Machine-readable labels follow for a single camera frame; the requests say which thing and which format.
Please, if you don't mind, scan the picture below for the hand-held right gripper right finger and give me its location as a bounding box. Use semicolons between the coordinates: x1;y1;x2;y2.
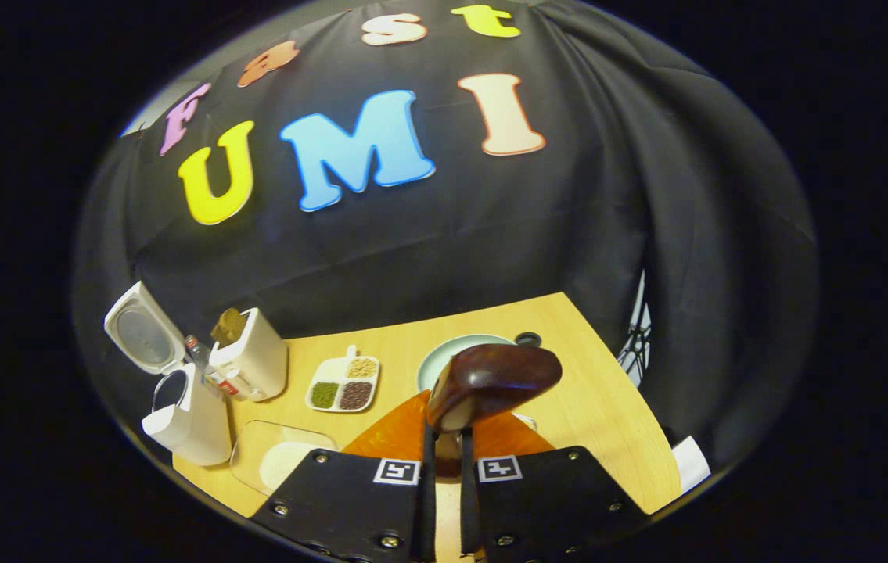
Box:
459;411;652;563

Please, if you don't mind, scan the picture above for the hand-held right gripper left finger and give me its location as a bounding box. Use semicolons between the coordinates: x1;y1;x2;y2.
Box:
250;391;438;563

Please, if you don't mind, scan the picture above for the brown wooden spoon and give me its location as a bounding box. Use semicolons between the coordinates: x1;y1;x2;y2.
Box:
426;344;563;479

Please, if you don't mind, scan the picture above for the white rice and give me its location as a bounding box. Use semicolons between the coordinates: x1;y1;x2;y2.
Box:
258;441;323;492

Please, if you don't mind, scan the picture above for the white rice cooker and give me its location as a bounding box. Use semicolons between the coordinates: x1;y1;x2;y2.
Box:
103;281;233;468

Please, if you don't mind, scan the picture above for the pale green plate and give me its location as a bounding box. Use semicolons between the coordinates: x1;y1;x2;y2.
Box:
416;334;519;393

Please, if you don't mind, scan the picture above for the white divided bean dish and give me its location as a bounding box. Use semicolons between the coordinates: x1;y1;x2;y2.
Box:
305;345;380;413

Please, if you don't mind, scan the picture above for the clear glass dish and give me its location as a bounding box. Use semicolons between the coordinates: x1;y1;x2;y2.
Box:
229;420;339;497

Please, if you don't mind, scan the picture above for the white toaster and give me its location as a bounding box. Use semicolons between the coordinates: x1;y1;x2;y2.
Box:
209;307;289;403

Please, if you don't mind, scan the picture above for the white sheet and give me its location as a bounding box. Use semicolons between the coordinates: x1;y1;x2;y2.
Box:
673;436;713;493

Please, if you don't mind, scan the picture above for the clear plastic bottle red label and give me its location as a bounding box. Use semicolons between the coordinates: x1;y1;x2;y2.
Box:
184;335;239;398

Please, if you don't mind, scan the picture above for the brown bread slice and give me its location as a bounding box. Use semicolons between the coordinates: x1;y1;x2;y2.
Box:
210;307;249;347

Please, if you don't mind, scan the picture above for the white metal frame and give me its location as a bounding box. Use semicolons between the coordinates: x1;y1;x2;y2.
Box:
617;270;653;389

